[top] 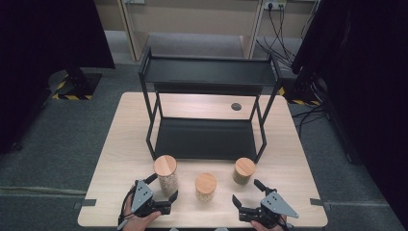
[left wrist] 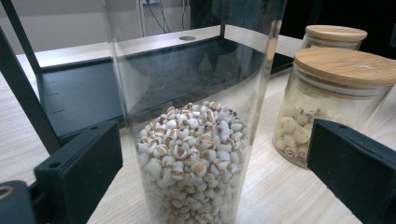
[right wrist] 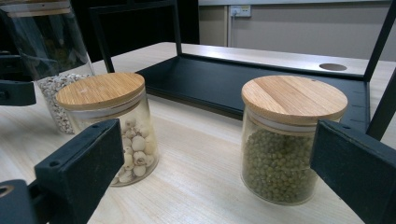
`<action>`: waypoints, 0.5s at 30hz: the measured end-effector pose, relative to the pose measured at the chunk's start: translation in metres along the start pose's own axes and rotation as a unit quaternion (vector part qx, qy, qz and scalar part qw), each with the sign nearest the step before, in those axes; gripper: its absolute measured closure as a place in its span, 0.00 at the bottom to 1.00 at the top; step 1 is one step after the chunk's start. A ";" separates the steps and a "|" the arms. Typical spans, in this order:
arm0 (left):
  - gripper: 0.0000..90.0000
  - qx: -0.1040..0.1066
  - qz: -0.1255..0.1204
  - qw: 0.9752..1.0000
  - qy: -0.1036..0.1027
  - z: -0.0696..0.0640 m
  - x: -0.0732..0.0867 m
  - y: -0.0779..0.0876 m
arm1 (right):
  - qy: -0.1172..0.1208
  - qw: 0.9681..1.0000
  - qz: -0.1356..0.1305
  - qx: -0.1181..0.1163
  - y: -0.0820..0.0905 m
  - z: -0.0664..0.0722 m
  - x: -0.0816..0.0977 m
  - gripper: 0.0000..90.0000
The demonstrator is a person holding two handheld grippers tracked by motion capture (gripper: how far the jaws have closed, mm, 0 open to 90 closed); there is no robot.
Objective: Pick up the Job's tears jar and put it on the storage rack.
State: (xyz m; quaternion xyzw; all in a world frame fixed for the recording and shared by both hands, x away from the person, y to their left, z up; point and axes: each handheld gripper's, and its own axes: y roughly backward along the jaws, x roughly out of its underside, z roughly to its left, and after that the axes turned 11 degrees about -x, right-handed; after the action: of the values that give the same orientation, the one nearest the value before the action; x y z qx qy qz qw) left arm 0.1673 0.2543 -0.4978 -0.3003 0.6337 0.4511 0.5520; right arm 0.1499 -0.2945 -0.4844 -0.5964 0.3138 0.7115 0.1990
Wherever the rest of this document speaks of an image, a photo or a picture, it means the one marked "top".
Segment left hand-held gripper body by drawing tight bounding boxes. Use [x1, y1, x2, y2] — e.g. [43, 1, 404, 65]
[129, 179, 171, 218]

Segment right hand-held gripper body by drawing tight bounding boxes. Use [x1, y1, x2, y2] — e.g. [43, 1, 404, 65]
[239, 191, 300, 229]

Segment tall glass jar wooden lid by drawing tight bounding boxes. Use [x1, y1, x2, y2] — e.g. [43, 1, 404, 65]
[153, 154, 180, 196]

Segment short glass jar pale contents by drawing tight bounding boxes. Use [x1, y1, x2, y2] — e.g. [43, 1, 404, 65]
[194, 172, 217, 202]

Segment black metal two-tier shelf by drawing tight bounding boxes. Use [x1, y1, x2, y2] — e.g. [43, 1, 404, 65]
[138, 46, 283, 164]

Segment person's right hand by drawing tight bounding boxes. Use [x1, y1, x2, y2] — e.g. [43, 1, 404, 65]
[249, 214, 289, 231]

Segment person's left hand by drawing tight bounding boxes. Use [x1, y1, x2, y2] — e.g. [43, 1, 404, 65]
[121, 192, 162, 231]

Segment grey floor tape strip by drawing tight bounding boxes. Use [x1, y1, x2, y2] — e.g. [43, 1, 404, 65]
[72, 198, 97, 211]
[309, 197, 333, 212]

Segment black stand base striped tape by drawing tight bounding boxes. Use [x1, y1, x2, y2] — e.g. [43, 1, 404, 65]
[278, 71, 322, 107]
[47, 68, 103, 101]

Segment black curtain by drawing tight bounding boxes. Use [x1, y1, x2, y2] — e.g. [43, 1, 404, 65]
[0, 0, 115, 155]
[290, 0, 408, 222]

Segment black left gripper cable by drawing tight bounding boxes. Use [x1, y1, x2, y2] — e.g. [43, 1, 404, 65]
[116, 185, 137, 229]

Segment black floor cables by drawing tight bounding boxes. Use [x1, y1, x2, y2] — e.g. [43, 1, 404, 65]
[290, 80, 330, 133]

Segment bundle of black power cables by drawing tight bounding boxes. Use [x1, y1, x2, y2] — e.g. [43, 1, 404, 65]
[255, 2, 320, 69]

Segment white wall power socket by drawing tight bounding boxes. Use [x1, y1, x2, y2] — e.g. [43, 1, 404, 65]
[263, 0, 287, 10]

